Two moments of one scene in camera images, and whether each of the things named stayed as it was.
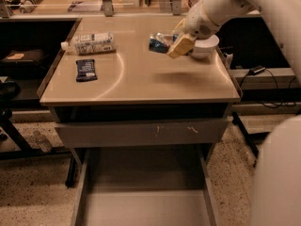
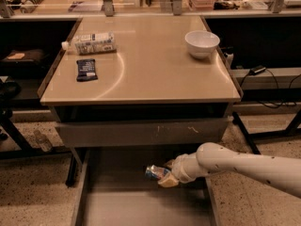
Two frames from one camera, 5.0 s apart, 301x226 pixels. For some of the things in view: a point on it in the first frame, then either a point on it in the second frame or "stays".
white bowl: x=205 y=47 stays
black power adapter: x=256 y=70 stays
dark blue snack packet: x=86 y=71 stays
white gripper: x=200 y=22 to x=179 y=169
